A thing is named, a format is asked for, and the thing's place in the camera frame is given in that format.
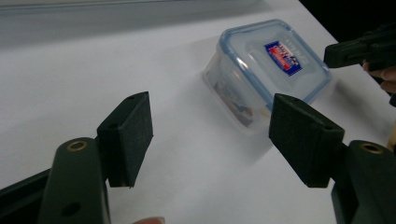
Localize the colourful printed paper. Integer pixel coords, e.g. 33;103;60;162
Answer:
214;79;269;127

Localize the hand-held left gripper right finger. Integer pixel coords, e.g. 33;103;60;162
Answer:
268;92;346;189

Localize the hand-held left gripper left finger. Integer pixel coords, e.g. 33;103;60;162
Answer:
96;91;154;189

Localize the clear lid with blue seal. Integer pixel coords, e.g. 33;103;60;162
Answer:
218;19;332;105

